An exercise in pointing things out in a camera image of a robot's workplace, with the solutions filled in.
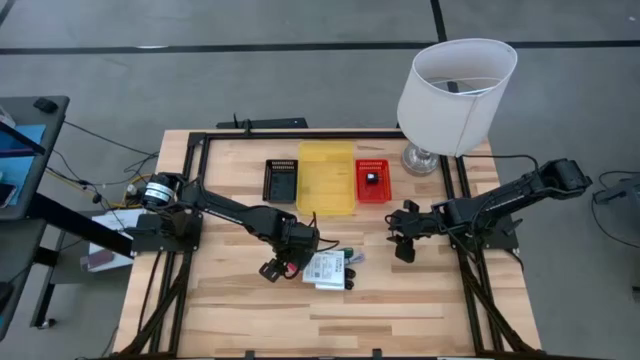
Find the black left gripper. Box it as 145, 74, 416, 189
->
258, 221, 322, 284

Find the yellow floor cable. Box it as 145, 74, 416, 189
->
117, 173, 152, 210

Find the silver metal lamp base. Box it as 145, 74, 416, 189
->
400, 142, 441, 177

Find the black lamp cord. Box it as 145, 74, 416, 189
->
458, 152, 542, 176

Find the yellow translucent plastic bin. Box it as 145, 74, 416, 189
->
296, 140, 357, 217

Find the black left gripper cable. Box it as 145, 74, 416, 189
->
309, 212, 341, 254

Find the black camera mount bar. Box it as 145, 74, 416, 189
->
216, 113, 309, 131

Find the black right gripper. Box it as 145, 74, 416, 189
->
386, 199, 444, 264

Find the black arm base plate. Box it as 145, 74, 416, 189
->
124, 209, 204, 254
449, 214, 521, 252

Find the black plastic slotted basket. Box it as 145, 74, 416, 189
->
262, 158, 300, 205

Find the red plastic slotted basket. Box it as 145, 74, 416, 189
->
354, 158, 393, 205

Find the grey side desk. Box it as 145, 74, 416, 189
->
0, 94, 71, 222

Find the white paper stack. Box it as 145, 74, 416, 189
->
88, 208, 147, 274

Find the white fabric lamp shade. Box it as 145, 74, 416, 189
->
396, 38, 519, 159

